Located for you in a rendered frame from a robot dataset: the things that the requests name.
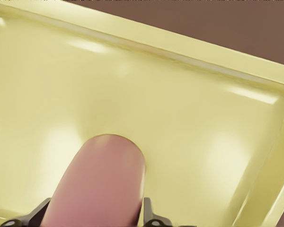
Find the pale yellow tray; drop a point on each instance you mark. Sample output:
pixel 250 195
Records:
pixel 156 94

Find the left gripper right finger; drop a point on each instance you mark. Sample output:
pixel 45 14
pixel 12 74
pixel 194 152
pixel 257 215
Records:
pixel 151 216

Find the pink sausage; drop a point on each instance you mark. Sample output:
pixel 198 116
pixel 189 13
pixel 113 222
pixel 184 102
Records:
pixel 97 182

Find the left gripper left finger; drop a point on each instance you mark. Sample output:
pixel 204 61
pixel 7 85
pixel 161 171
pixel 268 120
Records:
pixel 30 216

